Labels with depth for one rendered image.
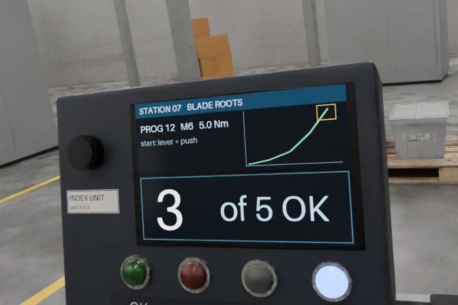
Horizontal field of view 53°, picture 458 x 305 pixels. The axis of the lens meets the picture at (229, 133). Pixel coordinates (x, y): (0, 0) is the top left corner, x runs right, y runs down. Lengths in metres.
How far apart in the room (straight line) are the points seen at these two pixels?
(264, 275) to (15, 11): 6.61
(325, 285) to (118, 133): 0.19
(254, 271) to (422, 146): 3.40
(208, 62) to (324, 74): 8.43
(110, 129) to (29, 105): 6.40
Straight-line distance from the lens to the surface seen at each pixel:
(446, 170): 3.62
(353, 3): 8.18
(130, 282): 0.38
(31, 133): 6.77
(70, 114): 0.40
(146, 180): 0.36
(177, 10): 6.62
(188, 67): 6.61
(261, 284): 0.33
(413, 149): 3.71
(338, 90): 0.31
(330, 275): 0.32
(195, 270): 0.35
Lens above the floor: 1.29
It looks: 12 degrees down
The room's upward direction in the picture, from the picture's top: 9 degrees counter-clockwise
